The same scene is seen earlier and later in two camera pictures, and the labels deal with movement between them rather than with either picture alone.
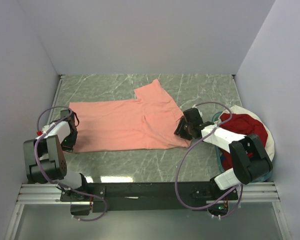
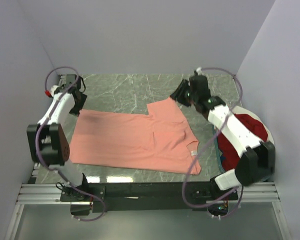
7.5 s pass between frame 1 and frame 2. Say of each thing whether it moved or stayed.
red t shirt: stayed
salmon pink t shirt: moved
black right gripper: moved
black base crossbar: stayed
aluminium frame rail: stayed
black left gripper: moved
